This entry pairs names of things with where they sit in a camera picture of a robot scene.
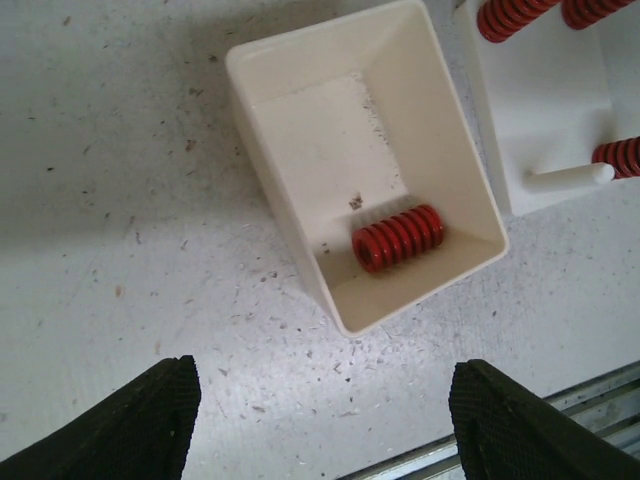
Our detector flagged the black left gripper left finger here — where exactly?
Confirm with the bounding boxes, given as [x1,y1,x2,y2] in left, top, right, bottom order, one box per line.
[1,355,201,479]

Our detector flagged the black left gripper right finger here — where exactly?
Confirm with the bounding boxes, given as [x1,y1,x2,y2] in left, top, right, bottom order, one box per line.
[449,359,639,479]

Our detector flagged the red large spring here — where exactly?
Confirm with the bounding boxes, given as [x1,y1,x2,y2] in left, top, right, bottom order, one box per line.
[561,0,634,30]
[476,0,559,43]
[591,137,640,180]

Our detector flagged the white parts tray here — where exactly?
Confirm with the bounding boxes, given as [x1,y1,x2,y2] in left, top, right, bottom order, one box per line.
[225,1,508,337]

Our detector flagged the white peg base plate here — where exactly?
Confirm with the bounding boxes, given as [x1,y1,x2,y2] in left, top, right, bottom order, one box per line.
[454,1,639,216]

